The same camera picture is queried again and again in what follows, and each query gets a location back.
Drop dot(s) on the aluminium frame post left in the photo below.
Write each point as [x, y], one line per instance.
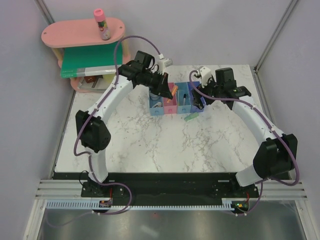
[45, 11]

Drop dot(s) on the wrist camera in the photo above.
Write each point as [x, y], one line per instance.
[205, 74]
[163, 64]

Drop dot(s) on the light blue bin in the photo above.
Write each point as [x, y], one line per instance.
[182, 89]
[153, 99]

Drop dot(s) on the orange highlighter marker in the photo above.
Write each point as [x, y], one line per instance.
[173, 92]

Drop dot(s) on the black white pen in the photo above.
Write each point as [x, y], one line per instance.
[184, 99]

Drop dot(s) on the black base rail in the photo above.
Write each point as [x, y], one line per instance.
[169, 188]

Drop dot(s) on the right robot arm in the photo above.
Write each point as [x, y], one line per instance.
[277, 151]

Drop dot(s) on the green book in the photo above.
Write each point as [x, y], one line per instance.
[92, 60]

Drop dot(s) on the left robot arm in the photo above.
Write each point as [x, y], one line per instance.
[91, 125]

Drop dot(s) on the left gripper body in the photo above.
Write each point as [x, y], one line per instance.
[156, 82]

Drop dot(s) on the brown toy on shelf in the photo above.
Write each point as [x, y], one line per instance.
[90, 79]

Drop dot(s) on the green eraser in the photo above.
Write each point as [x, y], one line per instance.
[191, 116]

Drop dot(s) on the aluminium frame post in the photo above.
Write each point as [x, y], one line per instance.
[45, 11]
[288, 12]

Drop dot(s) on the aluminium frame post right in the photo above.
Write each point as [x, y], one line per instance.
[288, 12]

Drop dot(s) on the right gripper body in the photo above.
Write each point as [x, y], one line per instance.
[209, 90]

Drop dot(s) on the yellow cup on shelf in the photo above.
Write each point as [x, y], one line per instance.
[108, 78]

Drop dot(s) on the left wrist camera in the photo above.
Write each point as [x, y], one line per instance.
[163, 64]

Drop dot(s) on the dark blue plastic bin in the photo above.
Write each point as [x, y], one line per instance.
[194, 108]

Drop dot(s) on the pink plastic bin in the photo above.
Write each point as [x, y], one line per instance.
[170, 105]

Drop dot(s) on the pink wooden shelf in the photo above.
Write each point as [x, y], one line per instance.
[80, 33]

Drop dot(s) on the white cable duct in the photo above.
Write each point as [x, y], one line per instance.
[102, 204]

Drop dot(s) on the pink capped bottle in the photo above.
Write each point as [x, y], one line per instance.
[100, 19]

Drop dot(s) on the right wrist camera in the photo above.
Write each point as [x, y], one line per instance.
[205, 74]

